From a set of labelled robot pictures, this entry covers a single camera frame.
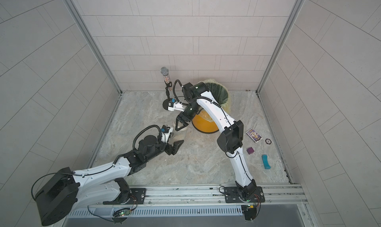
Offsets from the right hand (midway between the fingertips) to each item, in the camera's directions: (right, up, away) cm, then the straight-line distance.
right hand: (181, 123), depth 77 cm
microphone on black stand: (-10, +29, +9) cm, 32 cm away
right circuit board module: (+33, -40, -8) cm, 53 cm away
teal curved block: (+46, -23, +4) cm, 52 cm away
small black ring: (+52, -13, +13) cm, 55 cm away
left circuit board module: (-25, -38, -12) cm, 48 cm away
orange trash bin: (+12, -3, +12) cm, 17 cm away
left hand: (0, -7, +2) cm, 8 cm away
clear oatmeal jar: (0, -7, +7) cm, 10 cm away
